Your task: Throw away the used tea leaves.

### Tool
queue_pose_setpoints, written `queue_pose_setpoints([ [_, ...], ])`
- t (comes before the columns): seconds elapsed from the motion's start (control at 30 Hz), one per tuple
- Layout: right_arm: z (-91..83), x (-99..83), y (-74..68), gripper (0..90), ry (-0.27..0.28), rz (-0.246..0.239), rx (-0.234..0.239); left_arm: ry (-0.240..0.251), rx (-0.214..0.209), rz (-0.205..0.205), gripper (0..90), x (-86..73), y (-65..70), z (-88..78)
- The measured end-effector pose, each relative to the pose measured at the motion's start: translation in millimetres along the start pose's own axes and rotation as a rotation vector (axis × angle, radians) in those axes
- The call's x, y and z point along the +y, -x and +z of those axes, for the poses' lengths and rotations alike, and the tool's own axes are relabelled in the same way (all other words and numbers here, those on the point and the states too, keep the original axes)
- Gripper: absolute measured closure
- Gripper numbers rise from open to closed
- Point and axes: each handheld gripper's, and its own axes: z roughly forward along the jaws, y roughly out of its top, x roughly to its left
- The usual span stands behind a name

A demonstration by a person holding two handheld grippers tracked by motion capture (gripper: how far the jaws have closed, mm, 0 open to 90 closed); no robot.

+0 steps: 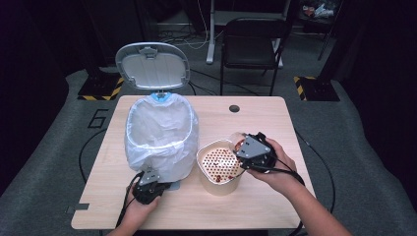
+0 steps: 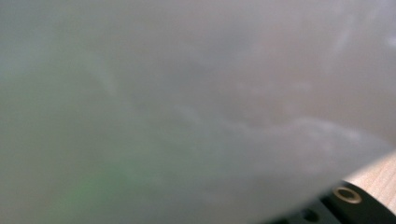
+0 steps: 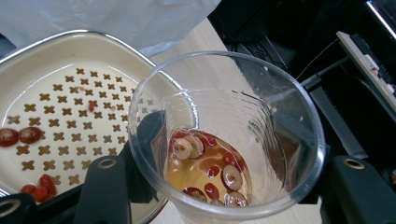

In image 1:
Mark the black folding chair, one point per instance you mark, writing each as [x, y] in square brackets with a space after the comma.
[250, 49]

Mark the pile of clutter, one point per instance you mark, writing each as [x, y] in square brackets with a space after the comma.
[319, 10]

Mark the white desk frame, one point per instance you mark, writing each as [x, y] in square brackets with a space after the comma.
[210, 39]

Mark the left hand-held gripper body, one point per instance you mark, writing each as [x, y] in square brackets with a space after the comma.
[149, 191]

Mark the black stand hazard-striped base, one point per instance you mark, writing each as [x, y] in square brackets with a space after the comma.
[319, 89]
[100, 88]

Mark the white plastic trash bag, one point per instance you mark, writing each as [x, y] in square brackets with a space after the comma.
[164, 131]

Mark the beige strainer bucket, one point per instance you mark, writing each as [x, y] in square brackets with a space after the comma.
[218, 187]

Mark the grey table edge bracket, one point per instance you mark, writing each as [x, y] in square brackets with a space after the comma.
[77, 207]

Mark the person's right hand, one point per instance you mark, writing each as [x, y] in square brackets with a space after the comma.
[283, 173]

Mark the blue-grey pedal trash bin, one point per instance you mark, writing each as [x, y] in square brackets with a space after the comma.
[152, 67]

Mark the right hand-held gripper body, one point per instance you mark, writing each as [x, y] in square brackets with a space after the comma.
[254, 149]

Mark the person's left hand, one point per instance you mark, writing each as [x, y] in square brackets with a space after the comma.
[139, 213]

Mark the dark cabinet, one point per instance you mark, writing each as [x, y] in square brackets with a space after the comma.
[121, 32]

